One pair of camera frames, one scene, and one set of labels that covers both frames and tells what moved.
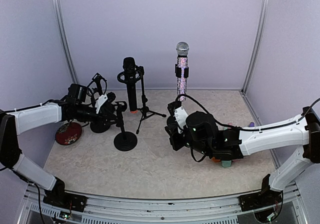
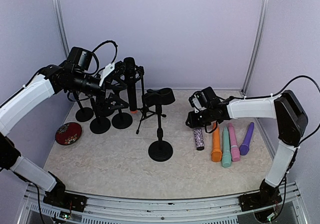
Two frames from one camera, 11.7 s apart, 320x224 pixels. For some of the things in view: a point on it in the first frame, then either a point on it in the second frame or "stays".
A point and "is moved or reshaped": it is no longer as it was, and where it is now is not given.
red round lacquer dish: [68, 133] stays
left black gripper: [103, 115] to [106, 101]
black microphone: [129, 70] stays
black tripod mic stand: [144, 110] stays
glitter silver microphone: [182, 51] is moved or reshaped
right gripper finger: [171, 131] to [190, 122]
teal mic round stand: [98, 127] stays
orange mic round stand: [124, 141] to [122, 120]
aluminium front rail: [101, 210] stays
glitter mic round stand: [176, 105] to [160, 151]
